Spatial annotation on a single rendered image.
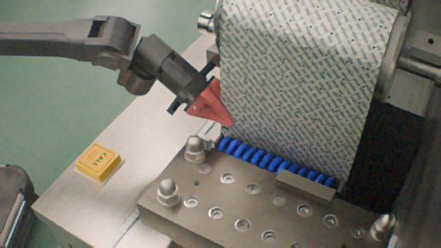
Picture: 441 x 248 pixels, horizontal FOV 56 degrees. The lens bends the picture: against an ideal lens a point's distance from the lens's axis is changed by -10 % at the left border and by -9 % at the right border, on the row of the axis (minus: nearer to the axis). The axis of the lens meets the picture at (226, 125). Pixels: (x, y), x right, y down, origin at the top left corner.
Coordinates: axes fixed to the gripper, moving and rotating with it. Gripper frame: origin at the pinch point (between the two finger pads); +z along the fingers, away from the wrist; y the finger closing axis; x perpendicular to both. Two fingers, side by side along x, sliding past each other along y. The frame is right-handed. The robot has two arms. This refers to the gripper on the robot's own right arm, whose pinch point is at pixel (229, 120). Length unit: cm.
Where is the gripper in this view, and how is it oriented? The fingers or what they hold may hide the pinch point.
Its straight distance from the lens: 76.9
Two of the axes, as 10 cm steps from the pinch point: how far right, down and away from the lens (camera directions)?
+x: 4.4, -4.4, -7.8
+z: 7.5, 6.5, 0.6
